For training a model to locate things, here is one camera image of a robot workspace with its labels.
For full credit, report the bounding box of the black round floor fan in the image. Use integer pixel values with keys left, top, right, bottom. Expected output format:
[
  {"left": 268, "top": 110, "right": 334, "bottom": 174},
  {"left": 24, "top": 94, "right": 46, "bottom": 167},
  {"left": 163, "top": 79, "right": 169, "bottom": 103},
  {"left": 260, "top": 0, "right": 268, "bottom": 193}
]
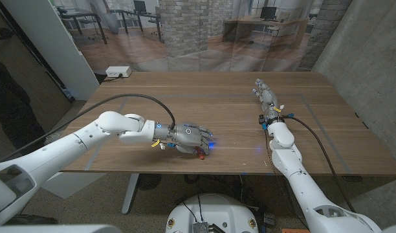
[{"left": 136, "top": 173, "right": 162, "bottom": 191}]

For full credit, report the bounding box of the white table leg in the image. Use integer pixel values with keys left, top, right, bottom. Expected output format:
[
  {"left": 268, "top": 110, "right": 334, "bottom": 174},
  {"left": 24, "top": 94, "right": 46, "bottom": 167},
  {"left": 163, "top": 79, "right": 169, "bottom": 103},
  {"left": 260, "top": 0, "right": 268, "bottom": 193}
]
[{"left": 121, "top": 173, "right": 140, "bottom": 215}]

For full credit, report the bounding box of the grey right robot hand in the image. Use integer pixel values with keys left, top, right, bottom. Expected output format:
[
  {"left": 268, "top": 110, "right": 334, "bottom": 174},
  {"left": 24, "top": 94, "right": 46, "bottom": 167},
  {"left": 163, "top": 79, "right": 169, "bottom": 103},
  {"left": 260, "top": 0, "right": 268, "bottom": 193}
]
[{"left": 252, "top": 78, "right": 286, "bottom": 122}]

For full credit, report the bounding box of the white partition panel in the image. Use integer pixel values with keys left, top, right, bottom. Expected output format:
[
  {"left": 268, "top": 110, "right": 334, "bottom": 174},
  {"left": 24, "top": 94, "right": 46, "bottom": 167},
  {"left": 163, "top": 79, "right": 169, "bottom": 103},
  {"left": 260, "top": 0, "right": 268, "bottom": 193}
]
[{"left": 0, "top": 0, "right": 100, "bottom": 101}]

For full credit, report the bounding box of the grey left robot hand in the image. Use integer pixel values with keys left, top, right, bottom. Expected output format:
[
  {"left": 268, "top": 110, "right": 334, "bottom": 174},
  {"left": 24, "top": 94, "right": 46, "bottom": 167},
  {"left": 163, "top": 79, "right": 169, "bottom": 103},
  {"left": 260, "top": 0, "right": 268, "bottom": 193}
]
[{"left": 167, "top": 122, "right": 215, "bottom": 156}]

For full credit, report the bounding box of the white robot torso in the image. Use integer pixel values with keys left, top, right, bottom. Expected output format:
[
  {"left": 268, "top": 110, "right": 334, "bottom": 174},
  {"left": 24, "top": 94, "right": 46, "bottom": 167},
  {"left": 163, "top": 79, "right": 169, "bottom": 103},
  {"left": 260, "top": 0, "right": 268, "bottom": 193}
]
[{"left": 165, "top": 193, "right": 259, "bottom": 233}]

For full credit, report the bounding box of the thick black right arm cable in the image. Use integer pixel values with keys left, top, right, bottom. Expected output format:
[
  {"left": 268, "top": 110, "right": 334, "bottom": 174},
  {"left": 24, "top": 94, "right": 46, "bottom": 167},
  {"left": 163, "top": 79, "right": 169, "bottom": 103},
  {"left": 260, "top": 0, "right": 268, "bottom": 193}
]
[{"left": 283, "top": 115, "right": 357, "bottom": 214}]

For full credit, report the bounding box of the person in dark clothes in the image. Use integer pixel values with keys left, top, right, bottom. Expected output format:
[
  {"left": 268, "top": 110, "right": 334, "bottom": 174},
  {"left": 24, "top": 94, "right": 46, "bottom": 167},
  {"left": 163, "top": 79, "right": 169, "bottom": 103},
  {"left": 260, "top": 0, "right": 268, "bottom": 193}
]
[{"left": 0, "top": 54, "right": 61, "bottom": 156}]

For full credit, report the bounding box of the white power strip box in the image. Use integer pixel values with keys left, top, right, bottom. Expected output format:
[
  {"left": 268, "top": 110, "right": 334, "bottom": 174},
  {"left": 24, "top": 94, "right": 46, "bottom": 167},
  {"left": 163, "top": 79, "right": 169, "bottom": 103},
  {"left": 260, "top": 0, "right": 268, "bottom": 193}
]
[{"left": 105, "top": 65, "right": 133, "bottom": 78}]

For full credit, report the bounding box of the black floor mat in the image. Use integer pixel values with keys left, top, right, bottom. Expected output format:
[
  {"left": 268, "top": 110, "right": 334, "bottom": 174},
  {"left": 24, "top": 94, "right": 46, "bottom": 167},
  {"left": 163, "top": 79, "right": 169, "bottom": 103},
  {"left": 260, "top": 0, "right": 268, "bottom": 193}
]
[{"left": 5, "top": 214, "right": 58, "bottom": 226}]

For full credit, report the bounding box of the printed office backdrop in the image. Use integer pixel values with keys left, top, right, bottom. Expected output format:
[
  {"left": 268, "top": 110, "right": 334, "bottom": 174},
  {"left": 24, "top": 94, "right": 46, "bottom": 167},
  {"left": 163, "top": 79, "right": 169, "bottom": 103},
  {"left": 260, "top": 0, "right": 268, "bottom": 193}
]
[{"left": 50, "top": 0, "right": 353, "bottom": 72}]

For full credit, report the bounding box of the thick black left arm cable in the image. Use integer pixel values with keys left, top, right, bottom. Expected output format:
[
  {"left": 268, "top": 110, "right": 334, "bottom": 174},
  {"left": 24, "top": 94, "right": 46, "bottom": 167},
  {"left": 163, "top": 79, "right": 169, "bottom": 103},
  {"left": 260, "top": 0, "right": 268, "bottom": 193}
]
[{"left": 0, "top": 93, "right": 177, "bottom": 164}]

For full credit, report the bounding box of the thin braided right arm cable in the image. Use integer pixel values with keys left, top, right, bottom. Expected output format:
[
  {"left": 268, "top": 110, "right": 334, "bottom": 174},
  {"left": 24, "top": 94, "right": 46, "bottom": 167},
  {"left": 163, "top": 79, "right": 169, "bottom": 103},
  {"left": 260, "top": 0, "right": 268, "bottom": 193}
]
[{"left": 264, "top": 128, "right": 311, "bottom": 231}]

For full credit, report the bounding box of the white box under table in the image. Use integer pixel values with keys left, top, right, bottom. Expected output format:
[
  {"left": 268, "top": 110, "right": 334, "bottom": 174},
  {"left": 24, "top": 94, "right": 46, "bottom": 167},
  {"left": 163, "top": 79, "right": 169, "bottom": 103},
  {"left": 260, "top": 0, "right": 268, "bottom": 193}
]
[{"left": 41, "top": 171, "right": 107, "bottom": 199}]

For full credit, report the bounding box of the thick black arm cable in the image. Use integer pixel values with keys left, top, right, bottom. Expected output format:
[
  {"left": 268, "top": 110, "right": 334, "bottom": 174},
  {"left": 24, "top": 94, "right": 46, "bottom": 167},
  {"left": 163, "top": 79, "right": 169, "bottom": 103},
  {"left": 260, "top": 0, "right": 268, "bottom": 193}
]
[
  {"left": 283, "top": 115, "right": 357, "bottom": 214},
  {"left": 0, "top": 93, "right": 177, "bottom": 164}
]

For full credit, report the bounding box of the black door handle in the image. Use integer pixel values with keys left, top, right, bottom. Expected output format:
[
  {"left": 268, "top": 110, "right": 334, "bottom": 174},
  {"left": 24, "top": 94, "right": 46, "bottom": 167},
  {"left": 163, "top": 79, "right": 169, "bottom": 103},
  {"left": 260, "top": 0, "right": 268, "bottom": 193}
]
[{"left": 0, "top": 27, "right": 15, "bottom": 41}]

